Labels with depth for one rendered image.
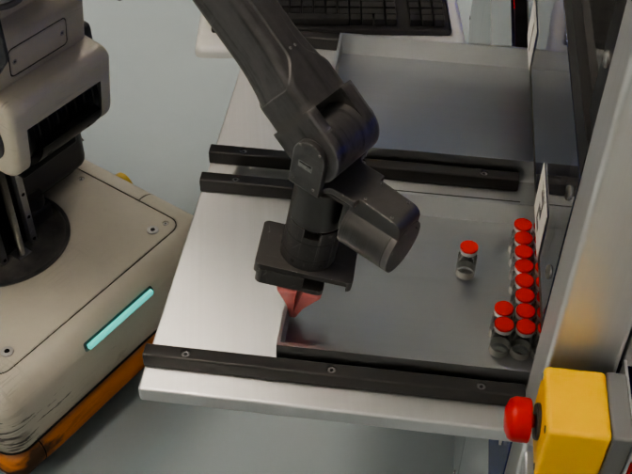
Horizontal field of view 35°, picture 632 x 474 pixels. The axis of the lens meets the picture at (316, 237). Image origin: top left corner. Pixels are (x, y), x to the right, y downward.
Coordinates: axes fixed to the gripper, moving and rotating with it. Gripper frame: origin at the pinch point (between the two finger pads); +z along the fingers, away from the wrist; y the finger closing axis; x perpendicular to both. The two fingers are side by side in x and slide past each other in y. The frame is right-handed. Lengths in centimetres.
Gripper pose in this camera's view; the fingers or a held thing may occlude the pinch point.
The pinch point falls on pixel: (293, 308)
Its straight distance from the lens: 109.9
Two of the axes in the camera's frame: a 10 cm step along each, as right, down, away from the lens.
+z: -1.7, 6.9, 7.0
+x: 1.3, -6.9, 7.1
